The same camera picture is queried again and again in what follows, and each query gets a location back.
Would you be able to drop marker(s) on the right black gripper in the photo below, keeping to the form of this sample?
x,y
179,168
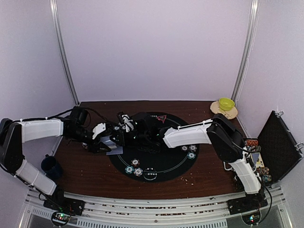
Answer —
x,y
124,141

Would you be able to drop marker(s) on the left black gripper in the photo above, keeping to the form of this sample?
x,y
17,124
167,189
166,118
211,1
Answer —
x,y
94,147

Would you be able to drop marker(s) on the face down card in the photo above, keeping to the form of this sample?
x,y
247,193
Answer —
x,y
116,151

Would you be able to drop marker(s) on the red triangular dealer marker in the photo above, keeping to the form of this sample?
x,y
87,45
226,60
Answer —
x,y
162,118

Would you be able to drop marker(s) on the grey card deck box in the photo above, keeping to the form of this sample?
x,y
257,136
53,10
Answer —
x,y
108,142

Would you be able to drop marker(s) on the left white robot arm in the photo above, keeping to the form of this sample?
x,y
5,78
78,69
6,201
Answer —
x,y
17,135

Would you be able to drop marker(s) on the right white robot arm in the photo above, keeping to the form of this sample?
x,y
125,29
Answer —
x,y
227,141

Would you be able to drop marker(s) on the round black poker mat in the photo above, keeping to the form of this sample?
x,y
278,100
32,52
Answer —
x,y
158,164

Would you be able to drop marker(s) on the dark blue mug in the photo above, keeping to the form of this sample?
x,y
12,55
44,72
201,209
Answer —
x,y
51,167

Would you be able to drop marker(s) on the beige plate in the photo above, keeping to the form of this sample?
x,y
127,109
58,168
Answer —
x,y
230,114

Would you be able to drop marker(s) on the green plastic bowl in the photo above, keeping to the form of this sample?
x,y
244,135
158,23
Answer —
x,y
226,104

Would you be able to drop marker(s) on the red white chips in case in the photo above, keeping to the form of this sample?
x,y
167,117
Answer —
x,y
251,142

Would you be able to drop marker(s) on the poker chips row in case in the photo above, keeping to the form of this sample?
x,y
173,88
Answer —
x,y
264,173

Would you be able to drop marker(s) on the black poker case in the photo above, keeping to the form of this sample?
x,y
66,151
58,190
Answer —
x,y
278,148

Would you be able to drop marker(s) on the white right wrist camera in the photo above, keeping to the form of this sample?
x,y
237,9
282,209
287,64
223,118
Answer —
x,y
128,122

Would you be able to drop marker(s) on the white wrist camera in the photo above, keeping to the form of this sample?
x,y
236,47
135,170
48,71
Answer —
x,y
128,122
98,129

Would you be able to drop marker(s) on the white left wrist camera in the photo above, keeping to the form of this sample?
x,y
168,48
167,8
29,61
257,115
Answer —
x,y
98,129

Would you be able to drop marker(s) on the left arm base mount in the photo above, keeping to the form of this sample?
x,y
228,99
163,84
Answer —
x,y
59,202

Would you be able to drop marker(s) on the aluminium front rail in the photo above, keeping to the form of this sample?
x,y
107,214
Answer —
x,y
204,212

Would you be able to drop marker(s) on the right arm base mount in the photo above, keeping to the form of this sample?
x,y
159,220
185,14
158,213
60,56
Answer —
x,y
247,203

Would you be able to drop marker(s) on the right aluminium frame post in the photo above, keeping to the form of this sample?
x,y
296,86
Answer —
x,y
249,41

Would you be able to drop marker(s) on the aluminium frame post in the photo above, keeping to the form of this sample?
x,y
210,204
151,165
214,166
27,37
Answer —
x,y
62,51
249,41

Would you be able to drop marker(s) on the left aluminium frame post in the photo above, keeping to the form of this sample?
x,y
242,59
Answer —
x,y
62,51

